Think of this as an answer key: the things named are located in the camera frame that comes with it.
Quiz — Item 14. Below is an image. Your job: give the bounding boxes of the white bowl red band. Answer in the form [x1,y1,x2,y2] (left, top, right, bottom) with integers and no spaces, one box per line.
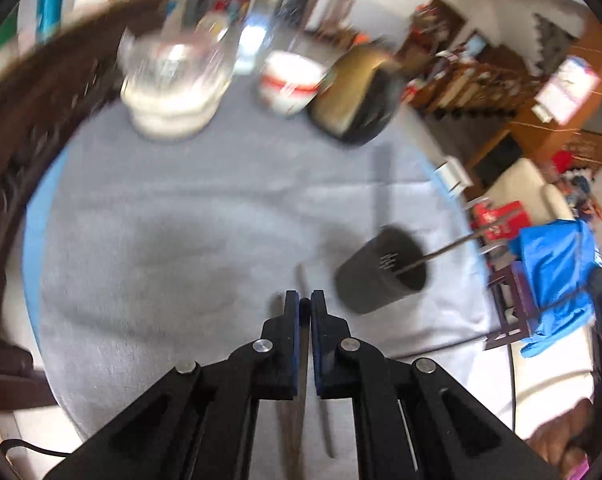
[260,75,323,100]

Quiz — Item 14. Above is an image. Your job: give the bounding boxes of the blue garment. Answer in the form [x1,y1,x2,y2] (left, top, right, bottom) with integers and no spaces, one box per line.
[511,219,602,358]

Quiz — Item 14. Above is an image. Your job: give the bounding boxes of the dark wooden chopstick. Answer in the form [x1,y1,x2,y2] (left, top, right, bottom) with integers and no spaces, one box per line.
[295,262,338,461]
[396,234,486,275]

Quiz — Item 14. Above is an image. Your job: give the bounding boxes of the dark metal utensil holder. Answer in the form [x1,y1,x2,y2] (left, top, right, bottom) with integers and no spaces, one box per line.
[335,226,429,315]

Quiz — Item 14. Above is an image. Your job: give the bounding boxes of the cream sofa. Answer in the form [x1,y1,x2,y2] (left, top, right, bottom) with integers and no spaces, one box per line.
[486,159,576,241]

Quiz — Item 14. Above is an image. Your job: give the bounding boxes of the red plastic stool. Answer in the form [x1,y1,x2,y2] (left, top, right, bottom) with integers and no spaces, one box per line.
[471,201,529,243]

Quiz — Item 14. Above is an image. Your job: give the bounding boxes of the large cream basin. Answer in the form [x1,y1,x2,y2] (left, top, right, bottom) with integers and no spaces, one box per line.
[120,75,229,138]

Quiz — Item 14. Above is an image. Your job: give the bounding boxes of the dark wooden stool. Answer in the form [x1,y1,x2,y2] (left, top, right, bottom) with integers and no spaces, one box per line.
[483,260,538,351]

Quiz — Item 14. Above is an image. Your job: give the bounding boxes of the plain white bowl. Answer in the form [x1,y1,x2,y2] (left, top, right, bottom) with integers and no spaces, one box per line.
[263,51,327,83]

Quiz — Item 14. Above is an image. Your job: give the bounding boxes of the grey table mat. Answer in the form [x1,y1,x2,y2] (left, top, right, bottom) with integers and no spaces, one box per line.
[31,75,492,441]

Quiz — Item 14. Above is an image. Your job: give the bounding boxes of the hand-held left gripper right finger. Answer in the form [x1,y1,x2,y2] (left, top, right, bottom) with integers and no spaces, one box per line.
[311,289,562,480]

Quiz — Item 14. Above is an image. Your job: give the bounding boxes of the wall calendar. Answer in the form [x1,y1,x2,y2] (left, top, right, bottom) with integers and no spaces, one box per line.
[536,56,599,123]

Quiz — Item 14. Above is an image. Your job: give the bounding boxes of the carved dark wooden bench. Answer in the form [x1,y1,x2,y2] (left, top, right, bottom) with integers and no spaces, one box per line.
[0,0,167,411]

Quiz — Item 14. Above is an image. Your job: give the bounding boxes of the small white stool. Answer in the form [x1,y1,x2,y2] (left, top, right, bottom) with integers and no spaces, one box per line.
[437,157,469,193]

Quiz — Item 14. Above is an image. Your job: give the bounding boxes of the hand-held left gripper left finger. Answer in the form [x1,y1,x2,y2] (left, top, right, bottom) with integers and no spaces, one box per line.
[44,290,302,480]

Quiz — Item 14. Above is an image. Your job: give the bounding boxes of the clear plastic bag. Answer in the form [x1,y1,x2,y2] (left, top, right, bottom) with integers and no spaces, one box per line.
[118,30,232,106]

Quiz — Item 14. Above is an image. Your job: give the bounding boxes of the brass electric kettle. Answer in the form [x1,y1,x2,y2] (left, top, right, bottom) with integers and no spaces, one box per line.
[306,42,407,147]

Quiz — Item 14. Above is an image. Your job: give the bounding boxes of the wooden stair railing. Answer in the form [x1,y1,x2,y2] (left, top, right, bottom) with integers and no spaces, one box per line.
[411,50,536,116]

